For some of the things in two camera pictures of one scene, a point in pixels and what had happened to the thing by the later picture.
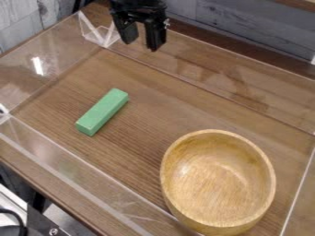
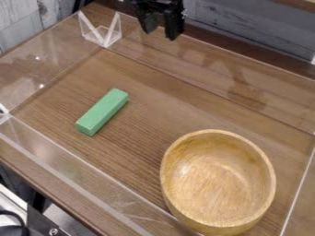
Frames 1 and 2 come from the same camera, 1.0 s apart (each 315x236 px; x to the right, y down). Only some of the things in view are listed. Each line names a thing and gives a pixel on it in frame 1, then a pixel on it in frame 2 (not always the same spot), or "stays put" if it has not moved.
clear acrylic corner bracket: [102, 35] stays put
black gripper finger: [155, 30] → [174, 19]
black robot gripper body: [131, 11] → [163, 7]
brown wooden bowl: [218, 181] stays put
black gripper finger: [126, 18] → [149, 17]
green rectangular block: [102, 112] stays put
